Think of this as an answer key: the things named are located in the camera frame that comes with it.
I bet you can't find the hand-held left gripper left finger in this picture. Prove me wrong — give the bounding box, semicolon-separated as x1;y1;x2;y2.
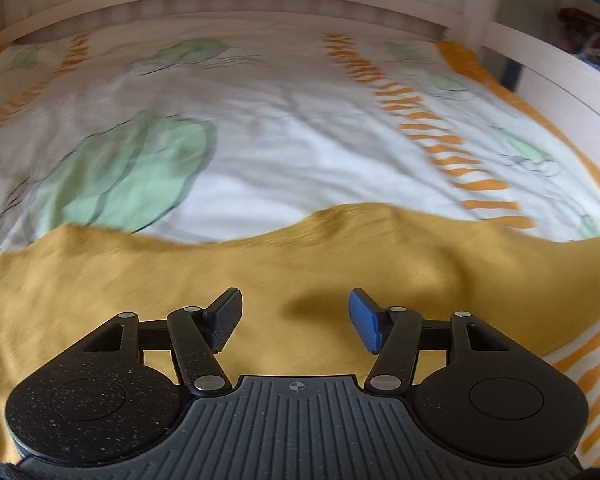
80;287;244;400

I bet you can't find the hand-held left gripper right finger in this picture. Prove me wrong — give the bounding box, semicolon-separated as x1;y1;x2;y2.
348;287;514;399

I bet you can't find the mustard yellow small garment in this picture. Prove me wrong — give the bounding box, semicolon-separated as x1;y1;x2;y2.
0;202;600;466

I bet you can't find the white leaf print duvet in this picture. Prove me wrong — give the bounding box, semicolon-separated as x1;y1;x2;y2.
0;25;600;467

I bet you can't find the dark clutter pile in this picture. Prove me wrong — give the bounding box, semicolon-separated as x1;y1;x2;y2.
555;6;600;58

